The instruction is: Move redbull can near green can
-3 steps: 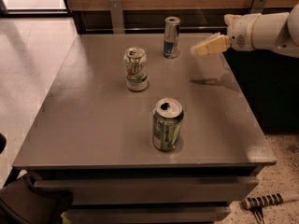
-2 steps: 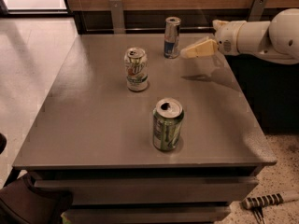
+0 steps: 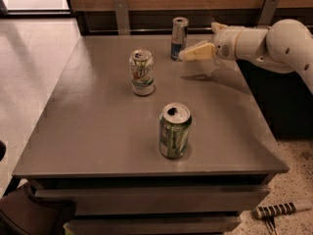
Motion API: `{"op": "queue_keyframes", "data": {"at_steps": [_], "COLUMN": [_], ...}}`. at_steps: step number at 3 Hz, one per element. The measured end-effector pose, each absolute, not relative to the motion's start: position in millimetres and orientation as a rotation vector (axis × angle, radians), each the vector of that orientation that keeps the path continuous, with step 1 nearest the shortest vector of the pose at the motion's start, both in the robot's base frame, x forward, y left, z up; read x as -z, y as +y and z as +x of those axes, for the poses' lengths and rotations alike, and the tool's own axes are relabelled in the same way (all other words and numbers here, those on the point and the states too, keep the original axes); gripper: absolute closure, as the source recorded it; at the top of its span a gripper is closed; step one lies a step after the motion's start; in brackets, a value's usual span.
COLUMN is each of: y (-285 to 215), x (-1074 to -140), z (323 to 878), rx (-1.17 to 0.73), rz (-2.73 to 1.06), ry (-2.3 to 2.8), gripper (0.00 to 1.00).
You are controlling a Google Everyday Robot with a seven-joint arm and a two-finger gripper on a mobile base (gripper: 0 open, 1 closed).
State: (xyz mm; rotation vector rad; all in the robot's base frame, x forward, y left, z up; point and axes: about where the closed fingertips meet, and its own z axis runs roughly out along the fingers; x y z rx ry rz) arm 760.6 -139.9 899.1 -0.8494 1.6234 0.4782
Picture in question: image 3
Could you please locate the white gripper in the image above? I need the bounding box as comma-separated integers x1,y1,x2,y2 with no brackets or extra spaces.
179,22,245,61

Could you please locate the silver blue redbull can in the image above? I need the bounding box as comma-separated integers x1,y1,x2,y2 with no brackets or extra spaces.
171,17,189,61

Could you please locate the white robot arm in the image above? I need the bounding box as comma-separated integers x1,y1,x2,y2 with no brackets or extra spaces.
179,20,313,94

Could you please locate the white green 7up can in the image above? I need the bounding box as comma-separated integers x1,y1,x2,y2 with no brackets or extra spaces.
129,49,155,96

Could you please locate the dark green soda can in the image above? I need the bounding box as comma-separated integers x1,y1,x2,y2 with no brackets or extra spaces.
159,102,192,159

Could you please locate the upper grey drawer front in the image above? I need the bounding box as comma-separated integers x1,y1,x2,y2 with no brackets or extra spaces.
36,185,270,215

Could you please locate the grey drawer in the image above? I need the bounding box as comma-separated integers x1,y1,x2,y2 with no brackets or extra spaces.
67,216,241,235
36,185,270,215

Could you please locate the lower grey drawer front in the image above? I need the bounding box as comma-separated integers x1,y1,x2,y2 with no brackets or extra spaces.
67,216,241,235

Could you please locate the dark brown chair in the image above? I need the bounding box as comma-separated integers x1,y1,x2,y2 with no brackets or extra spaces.
0,183,75,235

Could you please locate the right metal wall bracket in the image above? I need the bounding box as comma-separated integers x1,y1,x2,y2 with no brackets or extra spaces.
256,0,280,28

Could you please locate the metal wall bracket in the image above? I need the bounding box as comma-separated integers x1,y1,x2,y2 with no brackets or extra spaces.
256,0,280,28
113,0,131,35

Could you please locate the left metal wall bracket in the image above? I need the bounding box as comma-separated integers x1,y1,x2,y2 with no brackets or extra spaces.
113,0,131,35

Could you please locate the horizontal metal rail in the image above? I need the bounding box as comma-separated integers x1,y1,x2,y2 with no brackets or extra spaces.
88,27,213,35

